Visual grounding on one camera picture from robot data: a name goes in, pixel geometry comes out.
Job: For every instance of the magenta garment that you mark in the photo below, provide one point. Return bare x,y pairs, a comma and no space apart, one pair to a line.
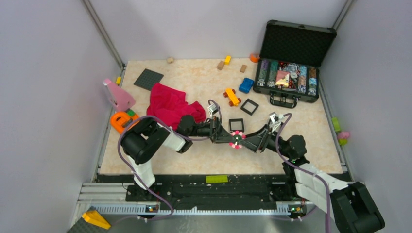
170,105

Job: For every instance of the small tan wooden block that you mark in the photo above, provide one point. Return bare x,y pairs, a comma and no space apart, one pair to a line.
170,60

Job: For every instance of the blue toy car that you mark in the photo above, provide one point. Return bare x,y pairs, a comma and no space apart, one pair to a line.
246,85

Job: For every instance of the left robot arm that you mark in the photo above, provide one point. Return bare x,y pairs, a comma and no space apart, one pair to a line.
144,139

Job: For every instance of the black square frame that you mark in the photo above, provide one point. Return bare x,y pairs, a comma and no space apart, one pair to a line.
236,124
249,107

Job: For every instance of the green pink toy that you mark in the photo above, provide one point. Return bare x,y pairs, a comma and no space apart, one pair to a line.
342,136

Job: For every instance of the playing card box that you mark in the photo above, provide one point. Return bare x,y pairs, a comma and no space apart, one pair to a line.
282,78

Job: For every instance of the orange object behind case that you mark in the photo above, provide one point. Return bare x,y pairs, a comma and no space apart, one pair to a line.
254,58

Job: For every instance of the black poker chip case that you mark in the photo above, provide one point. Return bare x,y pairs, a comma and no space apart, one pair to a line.
298,49

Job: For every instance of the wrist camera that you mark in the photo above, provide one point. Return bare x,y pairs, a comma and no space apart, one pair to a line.
275,121
213,108

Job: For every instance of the small yellow block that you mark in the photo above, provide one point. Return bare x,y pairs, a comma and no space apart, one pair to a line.
118,80

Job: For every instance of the dark grey building baseplate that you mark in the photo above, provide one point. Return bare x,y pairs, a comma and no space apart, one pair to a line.
147,79

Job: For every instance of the pink plastic piece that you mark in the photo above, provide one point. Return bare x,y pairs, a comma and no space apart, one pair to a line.
120,99

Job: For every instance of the yellow wedge brick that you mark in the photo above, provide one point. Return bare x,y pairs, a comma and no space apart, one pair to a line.
95,218

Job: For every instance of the green flat brick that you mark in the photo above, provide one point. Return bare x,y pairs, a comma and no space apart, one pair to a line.
216,179

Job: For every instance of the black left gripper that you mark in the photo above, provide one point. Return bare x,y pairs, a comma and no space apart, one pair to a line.
220,135

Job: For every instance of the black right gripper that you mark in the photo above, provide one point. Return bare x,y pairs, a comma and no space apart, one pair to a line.
257,142

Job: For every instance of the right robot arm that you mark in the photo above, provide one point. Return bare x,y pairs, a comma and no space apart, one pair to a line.
348,204

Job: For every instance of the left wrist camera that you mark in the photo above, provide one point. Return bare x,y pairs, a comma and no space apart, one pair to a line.
213,108

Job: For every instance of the pink flower brooch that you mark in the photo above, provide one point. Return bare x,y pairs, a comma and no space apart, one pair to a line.
237,137

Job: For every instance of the yellow toy car red wheels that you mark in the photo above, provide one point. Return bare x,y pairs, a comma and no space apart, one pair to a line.
231,95

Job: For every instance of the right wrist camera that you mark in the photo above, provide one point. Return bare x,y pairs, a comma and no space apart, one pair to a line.
275,121

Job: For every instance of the orange plastic toy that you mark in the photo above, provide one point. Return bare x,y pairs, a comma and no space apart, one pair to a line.
120,120

